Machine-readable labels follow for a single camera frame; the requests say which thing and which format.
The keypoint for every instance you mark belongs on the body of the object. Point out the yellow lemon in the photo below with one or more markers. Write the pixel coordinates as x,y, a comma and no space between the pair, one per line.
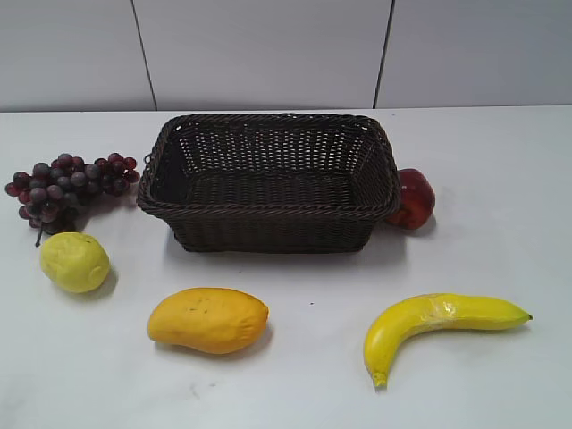
75,262

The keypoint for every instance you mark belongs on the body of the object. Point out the dark brown wicker basket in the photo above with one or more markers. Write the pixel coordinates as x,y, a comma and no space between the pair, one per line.
271,183

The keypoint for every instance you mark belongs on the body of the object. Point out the yellow mango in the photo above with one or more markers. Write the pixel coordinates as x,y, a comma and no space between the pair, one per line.
210,320

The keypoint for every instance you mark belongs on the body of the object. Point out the red apple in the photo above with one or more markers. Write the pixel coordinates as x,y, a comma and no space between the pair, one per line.
417,201

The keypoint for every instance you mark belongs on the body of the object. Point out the yellow banana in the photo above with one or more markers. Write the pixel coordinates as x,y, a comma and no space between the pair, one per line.
431,313

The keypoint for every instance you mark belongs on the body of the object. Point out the purple grape bunch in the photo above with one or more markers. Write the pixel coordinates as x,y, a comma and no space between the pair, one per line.
53,196

